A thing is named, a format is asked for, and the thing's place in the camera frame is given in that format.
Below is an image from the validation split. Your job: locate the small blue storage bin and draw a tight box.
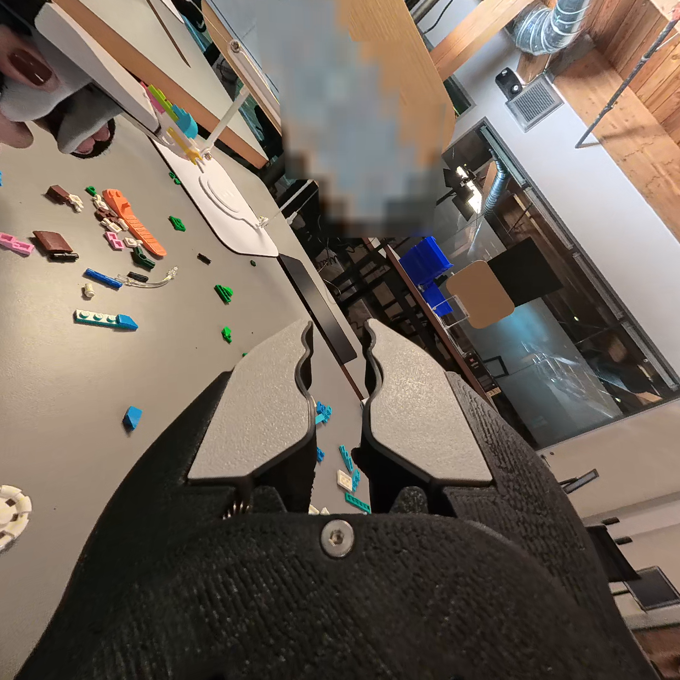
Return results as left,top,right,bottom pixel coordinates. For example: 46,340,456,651
420,282,455,318

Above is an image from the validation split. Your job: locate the black square panel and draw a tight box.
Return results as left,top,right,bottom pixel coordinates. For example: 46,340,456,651
486,237,564,306

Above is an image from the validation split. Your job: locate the pile of loose lego bricks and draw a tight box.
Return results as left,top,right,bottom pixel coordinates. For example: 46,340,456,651
308,401,372,515

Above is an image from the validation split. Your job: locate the teal and blue lego plate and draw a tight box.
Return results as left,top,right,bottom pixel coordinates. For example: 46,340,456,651
74,310,139,331

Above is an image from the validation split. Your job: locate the white vent grille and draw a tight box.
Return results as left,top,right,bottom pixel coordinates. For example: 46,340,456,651
505,77,564,132

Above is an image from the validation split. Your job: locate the dark screen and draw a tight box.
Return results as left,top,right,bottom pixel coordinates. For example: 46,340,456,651
626,566,680,612

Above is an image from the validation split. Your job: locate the silver ventilation duct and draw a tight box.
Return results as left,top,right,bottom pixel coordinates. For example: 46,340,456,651
512,0,596,55

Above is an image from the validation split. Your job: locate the tan rounded board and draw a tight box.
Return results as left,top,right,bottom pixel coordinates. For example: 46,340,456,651
445,260,516,330

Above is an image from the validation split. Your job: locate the thin silver flexible duct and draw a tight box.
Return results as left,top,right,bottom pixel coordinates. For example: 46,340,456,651
481,150,512,213

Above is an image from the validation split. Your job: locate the brown lego slope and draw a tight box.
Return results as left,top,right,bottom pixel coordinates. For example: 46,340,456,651
33,230,73,255

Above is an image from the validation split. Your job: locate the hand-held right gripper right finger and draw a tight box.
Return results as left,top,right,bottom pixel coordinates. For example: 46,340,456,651
362,318,495,485

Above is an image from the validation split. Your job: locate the wooden beam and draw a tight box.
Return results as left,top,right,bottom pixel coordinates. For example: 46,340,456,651
429,0,537,78

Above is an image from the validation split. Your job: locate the orange lego brick separator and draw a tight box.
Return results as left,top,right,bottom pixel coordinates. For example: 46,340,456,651
102,188,167,258

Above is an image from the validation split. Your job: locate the dark metal shelving rack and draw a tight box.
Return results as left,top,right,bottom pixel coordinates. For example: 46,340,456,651
313,236,479,389

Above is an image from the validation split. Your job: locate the large blue storage bin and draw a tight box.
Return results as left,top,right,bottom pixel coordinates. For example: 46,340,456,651
398,236,454,282

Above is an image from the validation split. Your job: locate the long clear curved lego tube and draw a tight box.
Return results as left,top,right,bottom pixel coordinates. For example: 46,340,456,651
118,266,179,289

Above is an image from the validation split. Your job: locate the thin wooden stick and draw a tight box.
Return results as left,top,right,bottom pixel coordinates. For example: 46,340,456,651
146,0,191,68

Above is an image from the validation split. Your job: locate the small multicoloured lego assembly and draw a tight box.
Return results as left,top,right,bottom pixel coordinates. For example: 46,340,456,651
141,81,209,164

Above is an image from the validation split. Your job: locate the metal bracket rod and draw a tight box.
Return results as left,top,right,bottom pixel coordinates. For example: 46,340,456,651
576,16,680,149

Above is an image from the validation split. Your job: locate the black wall device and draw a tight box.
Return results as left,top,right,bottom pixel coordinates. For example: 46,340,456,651
495,67,524,100

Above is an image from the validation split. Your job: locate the clear acrylic post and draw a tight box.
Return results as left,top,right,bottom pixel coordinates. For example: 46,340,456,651
256,181,318,230
201,85,250,160

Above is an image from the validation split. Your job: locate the glass partition window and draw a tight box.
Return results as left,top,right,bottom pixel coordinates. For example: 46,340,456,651
441,119,680,449

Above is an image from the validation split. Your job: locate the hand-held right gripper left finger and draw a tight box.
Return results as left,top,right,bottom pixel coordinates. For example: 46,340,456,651
187,320,315,482

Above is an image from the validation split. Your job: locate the person's left hand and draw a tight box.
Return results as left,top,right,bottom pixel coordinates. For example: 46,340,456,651
0,25,115,157

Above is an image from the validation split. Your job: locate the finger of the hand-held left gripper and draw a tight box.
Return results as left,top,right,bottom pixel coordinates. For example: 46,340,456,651
33,1,163,135

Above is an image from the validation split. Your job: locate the black tablet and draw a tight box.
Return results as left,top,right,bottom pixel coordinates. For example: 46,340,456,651
278,253,358,366

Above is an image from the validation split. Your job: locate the grey table with wooden edge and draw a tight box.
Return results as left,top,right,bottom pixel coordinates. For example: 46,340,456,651
53,0,272,168

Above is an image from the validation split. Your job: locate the white round lego assembly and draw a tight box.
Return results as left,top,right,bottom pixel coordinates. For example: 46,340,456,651
0,484,33,550

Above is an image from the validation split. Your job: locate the white rounded stand base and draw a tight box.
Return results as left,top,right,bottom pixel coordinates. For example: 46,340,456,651
153,135,279,258

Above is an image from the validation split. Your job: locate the wooden board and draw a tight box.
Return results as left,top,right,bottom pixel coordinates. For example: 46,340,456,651
340,0,457,165

